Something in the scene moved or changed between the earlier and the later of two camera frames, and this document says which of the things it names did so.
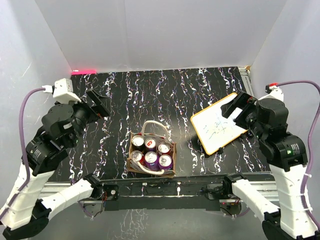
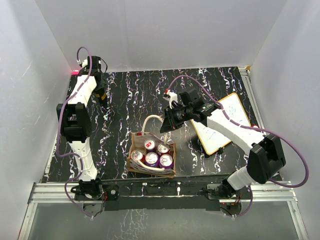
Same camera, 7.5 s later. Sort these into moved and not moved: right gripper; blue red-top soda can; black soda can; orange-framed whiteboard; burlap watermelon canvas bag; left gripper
Moved: right gripper; burlap watermelon canvas bag; black soda can; left gripper
Not moved: orange-framed whiteboard; blue red-top soda can
